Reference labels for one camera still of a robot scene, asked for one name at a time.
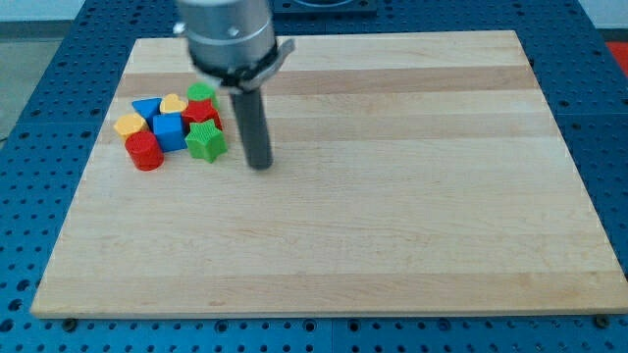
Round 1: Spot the green star block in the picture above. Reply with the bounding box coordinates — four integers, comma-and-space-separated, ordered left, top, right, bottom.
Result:
184, 120, 228, 163

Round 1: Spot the red cylinder block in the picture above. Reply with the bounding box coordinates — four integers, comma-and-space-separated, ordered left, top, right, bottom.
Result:
125, 130, 165, 171

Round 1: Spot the red object at right edge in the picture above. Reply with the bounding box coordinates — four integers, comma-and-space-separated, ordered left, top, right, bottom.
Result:
606, 41, 628, 76

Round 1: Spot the yellow hexagon block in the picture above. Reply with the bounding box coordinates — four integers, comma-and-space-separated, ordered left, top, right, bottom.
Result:
114, 113, 149, 142

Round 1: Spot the blue cube block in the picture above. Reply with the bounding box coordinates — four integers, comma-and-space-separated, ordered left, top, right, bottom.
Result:
152, 113, 187, 153

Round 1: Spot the yellow heart block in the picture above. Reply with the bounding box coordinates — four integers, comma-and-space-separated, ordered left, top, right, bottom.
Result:
159, 93, 187, 114

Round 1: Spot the blue triangle block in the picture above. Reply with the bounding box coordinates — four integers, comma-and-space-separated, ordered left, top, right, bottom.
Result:
131, 98, 162, 129

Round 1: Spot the green cylinder block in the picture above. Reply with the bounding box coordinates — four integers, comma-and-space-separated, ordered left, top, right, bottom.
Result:
186, 81, 220, 109

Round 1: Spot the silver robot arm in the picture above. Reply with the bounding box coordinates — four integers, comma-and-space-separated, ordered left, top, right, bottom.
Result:
176, 0, 295, 93

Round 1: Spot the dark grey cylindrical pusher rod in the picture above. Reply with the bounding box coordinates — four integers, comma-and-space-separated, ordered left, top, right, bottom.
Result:
230, 89, 274, 171

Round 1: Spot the red star block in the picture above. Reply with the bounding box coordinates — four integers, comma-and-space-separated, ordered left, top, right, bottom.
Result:
182, 99, 223, 132

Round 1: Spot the light wooden board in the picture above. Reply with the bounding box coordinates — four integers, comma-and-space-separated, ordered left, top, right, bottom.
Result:
31, 30, 627, 319

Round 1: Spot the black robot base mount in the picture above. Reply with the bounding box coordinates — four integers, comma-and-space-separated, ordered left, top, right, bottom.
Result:
269, 0, 378, 15

